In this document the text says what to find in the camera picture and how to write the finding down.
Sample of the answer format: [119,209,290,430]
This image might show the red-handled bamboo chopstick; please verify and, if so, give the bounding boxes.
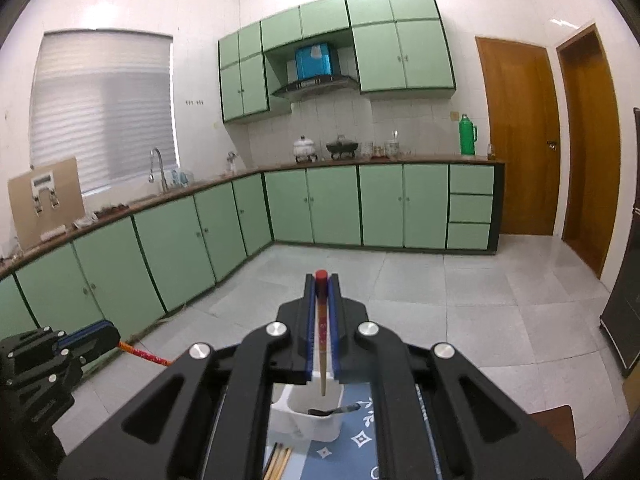
[314,269,329,396]
[262,442,283,480]
[117,341,172,367]

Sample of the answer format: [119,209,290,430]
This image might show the black spoon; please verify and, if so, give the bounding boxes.
[307,403,361,417]

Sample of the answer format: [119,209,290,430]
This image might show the plain bamboo chopstick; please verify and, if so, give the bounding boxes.
[270,448,293,480]

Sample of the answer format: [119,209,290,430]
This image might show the green lower kitchen cabinets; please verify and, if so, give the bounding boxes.
[1,159,505,339]

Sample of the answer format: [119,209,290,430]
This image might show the green kitchen cabinets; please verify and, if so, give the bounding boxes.
[218,0,457,122]
[1,159,505,339]

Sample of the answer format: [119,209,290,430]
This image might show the chrome kitchen faucet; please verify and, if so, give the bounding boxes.
[148,148,169,193]

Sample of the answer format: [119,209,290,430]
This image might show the green upper kitchen cabinets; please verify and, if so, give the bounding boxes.
[218,0,457,122]

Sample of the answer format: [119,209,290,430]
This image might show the white two-compartment utensil holder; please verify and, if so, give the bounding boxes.
[269,372,345,442]

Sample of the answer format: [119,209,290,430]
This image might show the dark blue placemat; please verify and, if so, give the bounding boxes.
[300,384,384,480]

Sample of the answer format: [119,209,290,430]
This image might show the brown wooden stool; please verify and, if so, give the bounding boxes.
[530,404,577,457]

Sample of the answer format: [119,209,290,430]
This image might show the cardboard board with clips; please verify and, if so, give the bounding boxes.
[8,157,86,249]

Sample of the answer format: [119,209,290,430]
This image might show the glass jars on counter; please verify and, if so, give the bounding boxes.
[359,130,412,159]

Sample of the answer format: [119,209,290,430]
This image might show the white window blind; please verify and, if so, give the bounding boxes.
[29,29,179,193]

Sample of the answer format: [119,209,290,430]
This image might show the black wok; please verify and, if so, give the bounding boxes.
[326,134,359,160]

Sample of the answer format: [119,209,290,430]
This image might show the green thermos jug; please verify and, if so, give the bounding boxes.
[459,114,477,156]

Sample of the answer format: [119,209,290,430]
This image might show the white cooking pot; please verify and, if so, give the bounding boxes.
[293,136,318,164]

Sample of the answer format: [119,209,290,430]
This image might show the left wooden door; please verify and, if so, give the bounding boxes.
[476,37,560,235]

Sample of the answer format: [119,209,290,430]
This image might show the wooden door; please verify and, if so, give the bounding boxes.
[558,25,620,276]
[476,37,560,235]

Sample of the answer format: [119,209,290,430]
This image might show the right wooden door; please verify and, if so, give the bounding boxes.
[558,25,620,276]

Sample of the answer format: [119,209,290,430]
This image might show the black range hood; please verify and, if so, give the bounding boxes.
[272,75,360,102]

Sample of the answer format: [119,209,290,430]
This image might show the blue box above hood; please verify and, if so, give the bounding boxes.
[295,42,333,80]

